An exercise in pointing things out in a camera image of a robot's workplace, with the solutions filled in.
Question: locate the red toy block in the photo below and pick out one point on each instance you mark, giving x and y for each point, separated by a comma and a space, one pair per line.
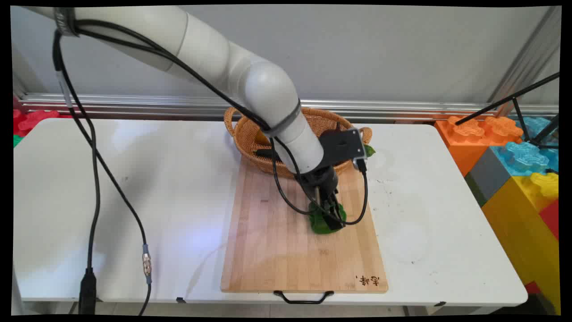
550, 219

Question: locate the black tripod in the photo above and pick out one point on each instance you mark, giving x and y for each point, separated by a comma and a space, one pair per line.
500, 102

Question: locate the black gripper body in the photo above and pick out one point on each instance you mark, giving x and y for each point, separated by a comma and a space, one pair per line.
322, 181

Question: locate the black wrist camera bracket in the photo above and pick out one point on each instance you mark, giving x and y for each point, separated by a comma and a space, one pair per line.
342, 147

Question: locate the small green vegetable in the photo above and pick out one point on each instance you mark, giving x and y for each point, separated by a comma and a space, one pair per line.
370, 150

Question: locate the grey toy block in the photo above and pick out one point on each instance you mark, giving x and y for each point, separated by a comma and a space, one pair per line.
489, 176

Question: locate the dark green cucumber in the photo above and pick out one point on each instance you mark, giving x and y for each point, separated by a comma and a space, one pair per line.
266, 154

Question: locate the aluminium rail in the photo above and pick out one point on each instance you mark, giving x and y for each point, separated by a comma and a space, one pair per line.
156, 103

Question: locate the orange toy block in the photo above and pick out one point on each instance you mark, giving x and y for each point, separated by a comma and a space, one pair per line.
464, 138

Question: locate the yellow bell pepper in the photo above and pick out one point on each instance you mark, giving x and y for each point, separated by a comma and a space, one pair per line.
262, 136

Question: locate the woven wicker basket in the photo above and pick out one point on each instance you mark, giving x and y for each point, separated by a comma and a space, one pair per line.
243, 134

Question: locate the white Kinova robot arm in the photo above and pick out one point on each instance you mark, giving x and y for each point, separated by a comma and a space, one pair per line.
268, 89

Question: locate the bamboo cutting board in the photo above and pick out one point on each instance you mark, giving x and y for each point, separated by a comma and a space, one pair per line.
277, 250

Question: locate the yellow toy block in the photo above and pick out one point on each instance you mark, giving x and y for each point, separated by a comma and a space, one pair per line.
518, 232

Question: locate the blue toy block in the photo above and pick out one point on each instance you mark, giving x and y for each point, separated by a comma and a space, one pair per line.
523, 154

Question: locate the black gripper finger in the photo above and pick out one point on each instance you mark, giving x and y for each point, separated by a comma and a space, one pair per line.
334, 213
318, 197

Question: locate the green bell pepper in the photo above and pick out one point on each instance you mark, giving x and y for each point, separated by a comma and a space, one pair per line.
322, 223

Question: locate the red foam piece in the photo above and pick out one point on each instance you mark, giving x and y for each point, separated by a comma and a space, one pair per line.
35, 120

